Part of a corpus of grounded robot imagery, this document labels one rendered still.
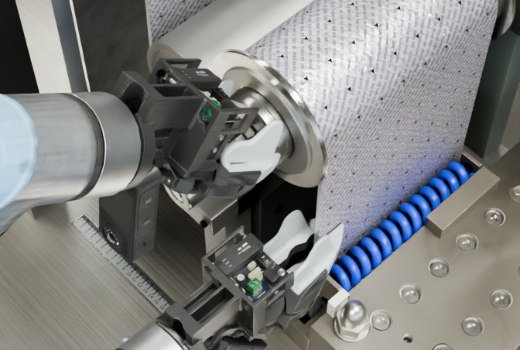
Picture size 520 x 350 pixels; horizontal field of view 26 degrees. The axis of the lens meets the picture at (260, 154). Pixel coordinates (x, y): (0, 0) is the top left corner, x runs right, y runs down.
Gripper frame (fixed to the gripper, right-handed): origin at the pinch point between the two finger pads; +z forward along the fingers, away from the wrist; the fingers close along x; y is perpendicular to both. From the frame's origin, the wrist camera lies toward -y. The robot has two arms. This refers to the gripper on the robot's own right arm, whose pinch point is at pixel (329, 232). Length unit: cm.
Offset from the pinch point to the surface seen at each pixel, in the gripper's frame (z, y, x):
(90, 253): -13.9, -19.1, 24.7
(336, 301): -3.5, -3.6, -4.7
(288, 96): -3.2, 22.1, 3.4
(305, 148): -3.5, 17.4, 0.8
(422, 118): 12.3, 8.3, -0.2
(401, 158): 9.8, 3.7, -0.2
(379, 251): 4.6, -5.1, -3.2
